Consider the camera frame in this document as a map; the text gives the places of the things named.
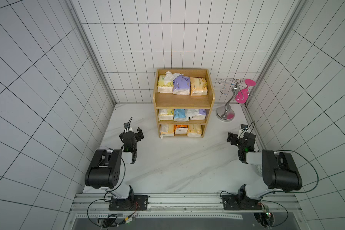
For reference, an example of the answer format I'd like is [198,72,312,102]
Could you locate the blue tissue pack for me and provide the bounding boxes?
[173,109,189,122]

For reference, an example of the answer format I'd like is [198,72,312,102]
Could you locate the yellow-green tissue pack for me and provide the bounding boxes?
[157,71,181,94]

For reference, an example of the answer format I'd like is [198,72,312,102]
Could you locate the orange-yellow tissue pack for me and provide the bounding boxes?
[190,77,208,96]

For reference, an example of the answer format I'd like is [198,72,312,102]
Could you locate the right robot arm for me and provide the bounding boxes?
[222,132,302,210]

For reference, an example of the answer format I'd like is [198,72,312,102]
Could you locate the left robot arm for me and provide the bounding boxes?
[84,127,144,210]

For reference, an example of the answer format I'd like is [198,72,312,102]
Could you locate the beige tissue pack bottom left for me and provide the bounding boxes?
[160,124,174,139]

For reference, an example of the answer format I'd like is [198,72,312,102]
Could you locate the beige tissue pack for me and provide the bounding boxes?
[160,124,174,139]
[187,124,202,138]

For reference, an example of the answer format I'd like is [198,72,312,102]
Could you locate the yellow tissue pack middle shelf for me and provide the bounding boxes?
[158,108,174,121]

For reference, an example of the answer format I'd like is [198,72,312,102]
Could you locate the beige tissue pack bottom right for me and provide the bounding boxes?
[187,124,202,138]

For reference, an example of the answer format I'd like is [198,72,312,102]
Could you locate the orange tissue pack bottom middle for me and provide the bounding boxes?
[174,125,189,135]

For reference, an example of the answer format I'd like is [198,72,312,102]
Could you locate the wooden three-tier shelf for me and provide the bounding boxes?
[152,68,215,138]

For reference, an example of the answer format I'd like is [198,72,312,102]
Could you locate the white purple tissue pack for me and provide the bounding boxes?
[185,109,207,120]

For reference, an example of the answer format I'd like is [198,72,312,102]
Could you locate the chrome glass holder stand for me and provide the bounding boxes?
[216,79,256,122]

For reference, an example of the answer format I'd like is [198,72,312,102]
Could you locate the pink wine glass lower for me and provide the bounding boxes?
[235,88,249,104]

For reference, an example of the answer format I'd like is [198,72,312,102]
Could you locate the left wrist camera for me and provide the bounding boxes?
[124,122,133,132]

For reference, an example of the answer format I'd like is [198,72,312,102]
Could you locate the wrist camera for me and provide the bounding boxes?
[238,124,248,139]
[124,122,133,132]

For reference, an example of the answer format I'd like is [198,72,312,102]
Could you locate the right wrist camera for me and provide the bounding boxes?
[238,124,248,139]

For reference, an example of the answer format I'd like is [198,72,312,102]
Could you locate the right base cable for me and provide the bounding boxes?
[254,199,289,228]

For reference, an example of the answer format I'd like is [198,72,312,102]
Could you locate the base cable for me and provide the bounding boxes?
[86,198,139,229]
[254,199,289,228]

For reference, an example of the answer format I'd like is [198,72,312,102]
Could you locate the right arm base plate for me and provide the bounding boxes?
[221,195,263,211]

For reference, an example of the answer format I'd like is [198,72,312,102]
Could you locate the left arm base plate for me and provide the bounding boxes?
[108,195,149,211]

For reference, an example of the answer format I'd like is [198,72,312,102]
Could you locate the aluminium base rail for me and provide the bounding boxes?
[70,192,301,219]

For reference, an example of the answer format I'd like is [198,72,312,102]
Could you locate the left base cable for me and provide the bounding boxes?
[86,198,139,229]

